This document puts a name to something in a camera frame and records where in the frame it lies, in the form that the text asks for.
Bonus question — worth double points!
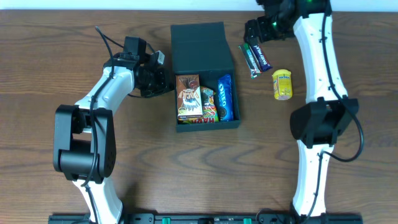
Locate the brown Pocky box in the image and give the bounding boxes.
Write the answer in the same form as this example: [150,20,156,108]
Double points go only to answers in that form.
[176,74,203,121]

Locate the purple Dairy Milk bar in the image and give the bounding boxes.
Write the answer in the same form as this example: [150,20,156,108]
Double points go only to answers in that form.
[249,39,272,72]

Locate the green chocolate bar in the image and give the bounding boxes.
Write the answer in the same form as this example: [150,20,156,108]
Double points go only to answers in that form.
[238,43,261,79]

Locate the dark green gift box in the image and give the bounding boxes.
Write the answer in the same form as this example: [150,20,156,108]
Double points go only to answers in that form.
[170,22,241,133]

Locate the Haribo gummy candy bag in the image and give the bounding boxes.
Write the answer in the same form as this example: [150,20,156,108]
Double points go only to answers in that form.
[180,86,219,124]

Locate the blue Oreo cookie pack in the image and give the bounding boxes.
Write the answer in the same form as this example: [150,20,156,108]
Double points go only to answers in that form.
[218,74,234,121]

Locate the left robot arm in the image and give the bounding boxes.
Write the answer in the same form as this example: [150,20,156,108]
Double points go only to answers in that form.
[49,37,173,223]

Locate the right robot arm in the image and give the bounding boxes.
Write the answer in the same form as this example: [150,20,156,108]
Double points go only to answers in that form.
[241,0,364,223]

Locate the small yellow can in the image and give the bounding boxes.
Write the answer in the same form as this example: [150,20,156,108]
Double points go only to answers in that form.
[272,69,293,101]

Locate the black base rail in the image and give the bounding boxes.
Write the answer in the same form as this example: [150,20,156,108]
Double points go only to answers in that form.
[48,212,364,224]

